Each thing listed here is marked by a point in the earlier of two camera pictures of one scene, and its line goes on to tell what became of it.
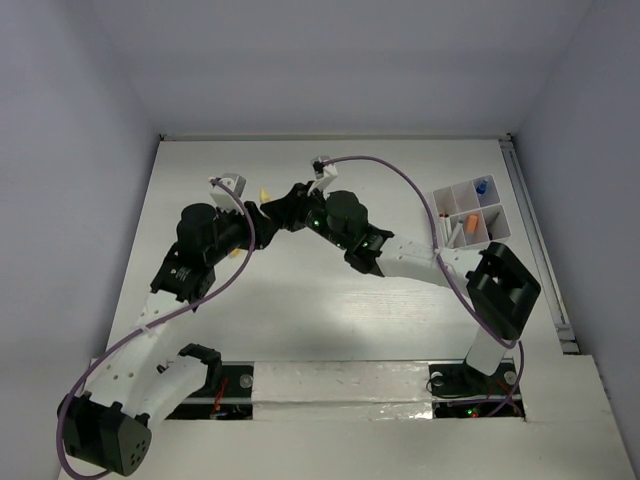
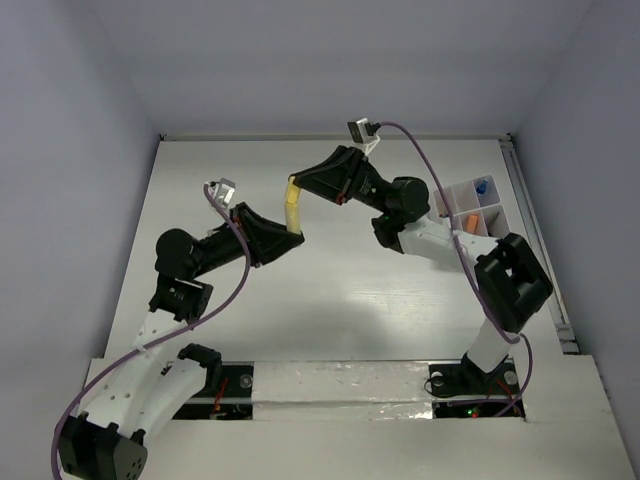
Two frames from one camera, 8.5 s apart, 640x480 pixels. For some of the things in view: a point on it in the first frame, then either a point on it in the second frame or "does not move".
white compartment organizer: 475,213 does not move
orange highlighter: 472,224 does not move
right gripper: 287,211 to 338,177
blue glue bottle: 483,185 does not move
